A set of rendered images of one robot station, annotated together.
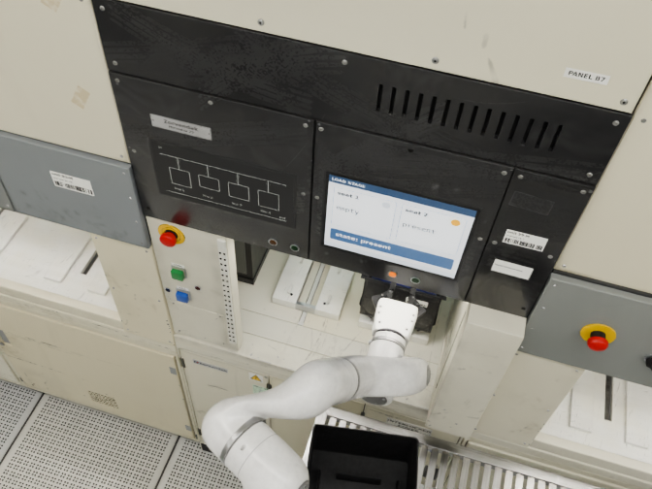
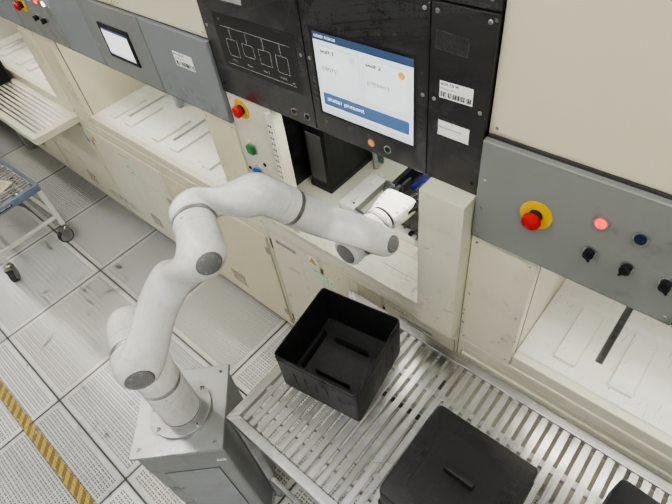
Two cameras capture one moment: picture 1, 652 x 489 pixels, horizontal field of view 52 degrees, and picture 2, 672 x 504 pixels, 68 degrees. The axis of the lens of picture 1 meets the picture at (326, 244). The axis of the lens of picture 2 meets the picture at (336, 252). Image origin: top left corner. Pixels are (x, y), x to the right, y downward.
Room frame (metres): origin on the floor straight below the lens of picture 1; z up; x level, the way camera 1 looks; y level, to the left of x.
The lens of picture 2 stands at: (-0.07, -0.62, 2.18)
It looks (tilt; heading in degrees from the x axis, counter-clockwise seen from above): 48 degrees down; 35
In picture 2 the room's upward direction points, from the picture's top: 9 degrees counter-clockwise
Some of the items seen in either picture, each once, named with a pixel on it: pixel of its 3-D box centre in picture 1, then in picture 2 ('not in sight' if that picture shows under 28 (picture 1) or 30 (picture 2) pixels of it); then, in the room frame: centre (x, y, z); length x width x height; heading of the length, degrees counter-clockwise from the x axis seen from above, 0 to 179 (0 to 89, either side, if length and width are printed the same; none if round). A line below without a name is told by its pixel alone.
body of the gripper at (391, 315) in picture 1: (393, 322); (391, 209); (0.88, -0.18, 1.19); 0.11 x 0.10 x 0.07; 167
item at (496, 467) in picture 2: not in sight; (457, 484); (0.37, -0.57, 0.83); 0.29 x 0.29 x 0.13; 78
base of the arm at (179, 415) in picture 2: not in sight; (171, 395); (0.24, 0.26, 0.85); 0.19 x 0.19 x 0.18
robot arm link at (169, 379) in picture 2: not in sight; (141, 349); (0.26, 0.28, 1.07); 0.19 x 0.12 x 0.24; 51
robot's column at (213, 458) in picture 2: not in sight; (216, 454); (0.24, 0.26, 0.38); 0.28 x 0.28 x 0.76; 32
